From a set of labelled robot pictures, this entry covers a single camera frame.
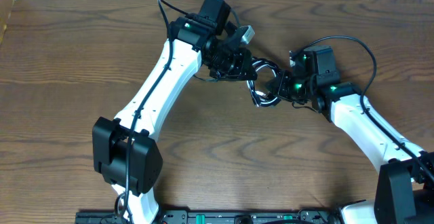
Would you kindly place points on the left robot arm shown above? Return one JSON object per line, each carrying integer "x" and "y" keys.
{"x": 125, "y": 148}

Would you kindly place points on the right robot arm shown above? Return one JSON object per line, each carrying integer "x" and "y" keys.
{"x": 404, "y": 191}

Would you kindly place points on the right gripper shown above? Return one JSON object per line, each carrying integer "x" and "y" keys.
{"x": 277, "y": 88}

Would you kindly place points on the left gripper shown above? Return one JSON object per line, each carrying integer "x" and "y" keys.
{"x": 242, "y": 65}

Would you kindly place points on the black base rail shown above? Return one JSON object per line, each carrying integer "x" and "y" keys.
{"x": 184, "y": 216}

